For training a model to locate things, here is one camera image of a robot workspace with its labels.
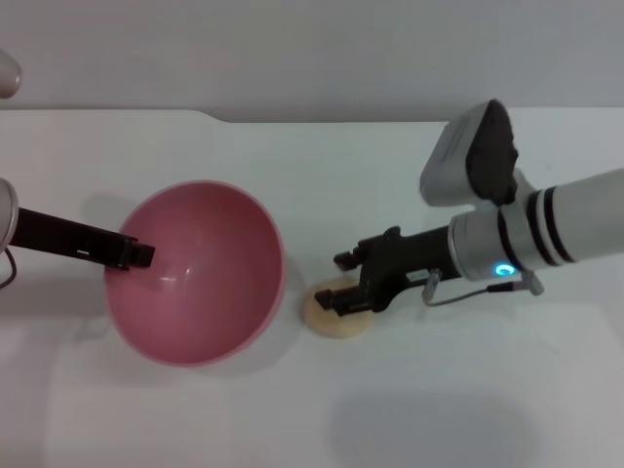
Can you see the pink plastic bowl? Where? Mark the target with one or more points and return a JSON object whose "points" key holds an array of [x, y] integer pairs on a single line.
{"points": [[209, 302]]}

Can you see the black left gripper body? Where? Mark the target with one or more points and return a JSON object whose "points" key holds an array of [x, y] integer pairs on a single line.
{"points": [[68, 239]]}

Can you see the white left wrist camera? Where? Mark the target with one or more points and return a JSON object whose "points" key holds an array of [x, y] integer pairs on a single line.
{"points": [[9, 73]]}

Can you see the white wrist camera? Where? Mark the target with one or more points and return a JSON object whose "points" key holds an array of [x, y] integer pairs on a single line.
{"points": [[468, 156], [9, 73]]}

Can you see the round beige egg yolk pastry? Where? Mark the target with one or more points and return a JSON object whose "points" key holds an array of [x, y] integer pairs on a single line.
{"points": [[336, 326]]}

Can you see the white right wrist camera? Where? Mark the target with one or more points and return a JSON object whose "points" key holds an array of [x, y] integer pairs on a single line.
{"points": [[468, 156]]}

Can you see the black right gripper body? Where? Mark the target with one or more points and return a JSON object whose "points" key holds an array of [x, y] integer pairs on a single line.
{"points": [[404, 263]]}

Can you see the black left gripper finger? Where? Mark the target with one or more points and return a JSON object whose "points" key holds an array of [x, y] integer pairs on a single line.
{"points": [[141, 256]]}

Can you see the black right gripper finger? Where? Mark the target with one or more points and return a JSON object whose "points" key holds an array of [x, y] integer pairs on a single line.
{"points": [[341, 298], [348, 261]]}

